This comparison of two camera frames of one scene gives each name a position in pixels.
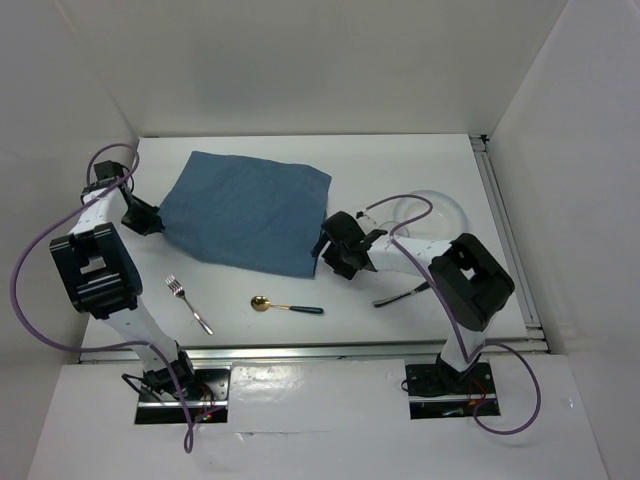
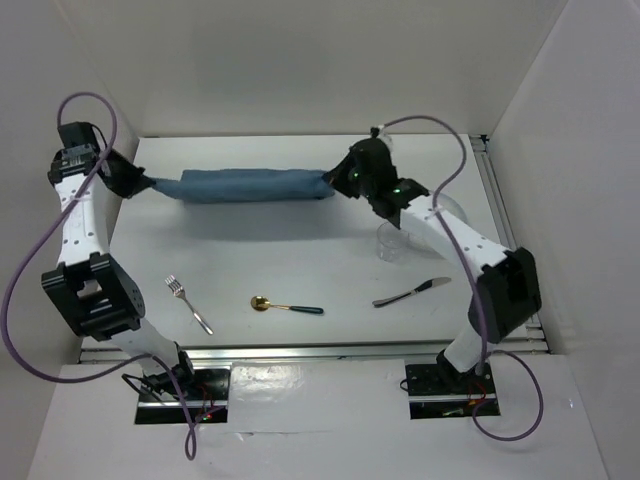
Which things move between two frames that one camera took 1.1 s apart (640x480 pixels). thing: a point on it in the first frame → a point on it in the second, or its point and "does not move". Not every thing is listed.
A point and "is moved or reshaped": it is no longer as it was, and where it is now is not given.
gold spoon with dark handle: x=263 y=304 does not move
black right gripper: x=344 y=269 → x=336 y=178
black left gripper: x=145 y=225 → x=134 y=182
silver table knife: x=387 y=299 does not move
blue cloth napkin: x=246 y=215 is moved or reshaped
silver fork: x=178 y=290 does not move
